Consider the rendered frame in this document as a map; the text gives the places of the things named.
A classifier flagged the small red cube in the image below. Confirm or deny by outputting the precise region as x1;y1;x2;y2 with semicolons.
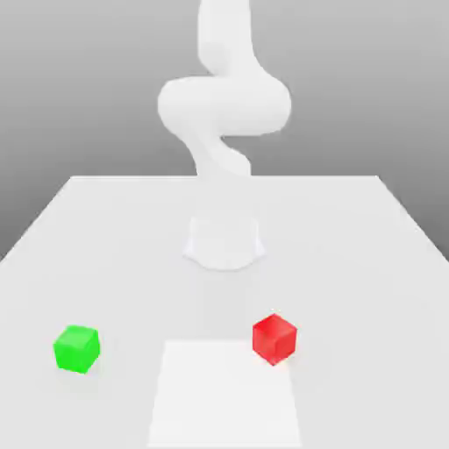
251;312;299;367

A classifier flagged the small green cube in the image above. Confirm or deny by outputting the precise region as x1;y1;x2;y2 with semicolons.
52;324;102;375

